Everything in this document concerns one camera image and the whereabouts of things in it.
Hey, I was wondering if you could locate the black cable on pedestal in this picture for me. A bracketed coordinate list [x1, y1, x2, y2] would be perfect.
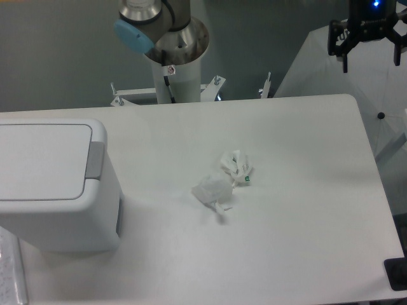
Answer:
[160, 50, 176, 104]

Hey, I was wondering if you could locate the clear plastic sheet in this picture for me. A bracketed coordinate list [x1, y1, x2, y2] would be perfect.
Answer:
[1, 228, 29, 304]

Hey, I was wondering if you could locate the white metal mounting frame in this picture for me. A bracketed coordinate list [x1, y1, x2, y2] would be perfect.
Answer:
[110, 72, 275, 107]

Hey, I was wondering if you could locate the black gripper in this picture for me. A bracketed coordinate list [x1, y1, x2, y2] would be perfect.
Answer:
[328, 0, 406, 73]

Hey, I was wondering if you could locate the crumpled white tissue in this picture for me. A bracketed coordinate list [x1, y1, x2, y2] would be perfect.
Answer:
[191, 173, 233, 215]

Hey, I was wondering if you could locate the crumpled white printed wrapper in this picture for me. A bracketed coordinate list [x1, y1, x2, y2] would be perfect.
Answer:
[220, 150, 252, 188]

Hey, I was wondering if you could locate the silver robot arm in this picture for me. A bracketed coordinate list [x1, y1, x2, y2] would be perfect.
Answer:
[114, 1, 406, 72]

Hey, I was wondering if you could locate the black device at table edge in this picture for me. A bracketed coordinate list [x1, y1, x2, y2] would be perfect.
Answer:
[384, 257, 406, 291]

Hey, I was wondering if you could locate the white trash can lid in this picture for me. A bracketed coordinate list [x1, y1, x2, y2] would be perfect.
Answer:
[1, 124, 92, 201]

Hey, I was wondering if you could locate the white plastic trash can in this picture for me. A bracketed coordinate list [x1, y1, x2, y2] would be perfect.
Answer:
[1, 118, 123, 252]

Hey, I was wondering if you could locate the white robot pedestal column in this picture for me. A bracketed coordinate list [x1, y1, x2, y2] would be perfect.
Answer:
[145, 56, 202, 104]

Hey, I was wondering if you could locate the grey lid push button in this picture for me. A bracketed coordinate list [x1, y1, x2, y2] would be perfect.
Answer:
[85, 142, 105, 180]

